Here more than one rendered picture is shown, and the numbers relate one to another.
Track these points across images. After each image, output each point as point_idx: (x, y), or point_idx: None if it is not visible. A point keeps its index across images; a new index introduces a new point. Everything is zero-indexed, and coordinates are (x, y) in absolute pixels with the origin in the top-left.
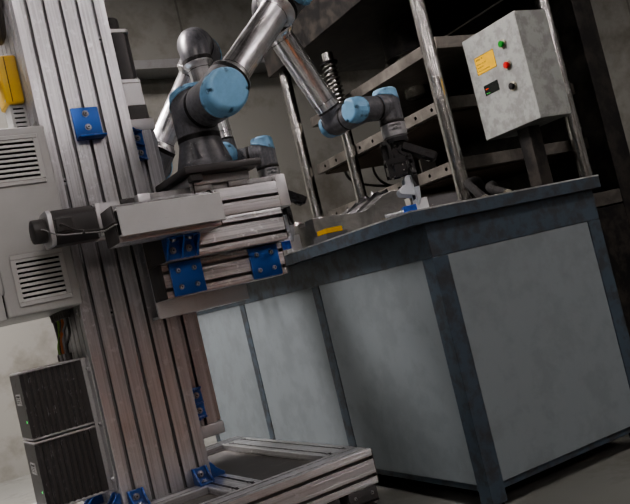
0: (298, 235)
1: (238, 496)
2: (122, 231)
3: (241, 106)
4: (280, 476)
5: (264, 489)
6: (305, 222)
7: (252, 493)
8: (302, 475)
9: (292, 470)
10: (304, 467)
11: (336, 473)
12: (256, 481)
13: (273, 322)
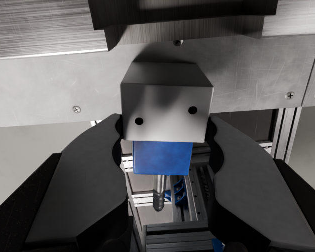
0: (212, 90)
1: (283, 158)
2: None
3: None
4: (282, 134)
5: (292, 147)
6: (285, 36)
7: (290, 153)
8: (297, 126)
9: (280, 126)
10: (285, 120)
11: None
12: (270, 145)
13: None
